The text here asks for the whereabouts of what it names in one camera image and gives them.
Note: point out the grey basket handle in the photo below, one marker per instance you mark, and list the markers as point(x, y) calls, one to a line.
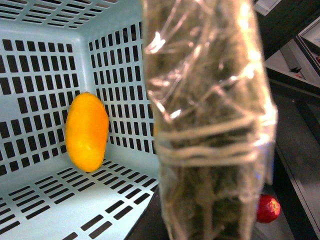
point(214, 117)

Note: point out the light blue plastic basket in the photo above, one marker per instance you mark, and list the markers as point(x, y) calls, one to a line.
point(50, 52)

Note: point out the yellow mango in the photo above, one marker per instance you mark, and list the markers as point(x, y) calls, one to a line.
point(86, 132)

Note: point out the red apple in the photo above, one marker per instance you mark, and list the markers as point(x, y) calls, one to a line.
point(268, 209)

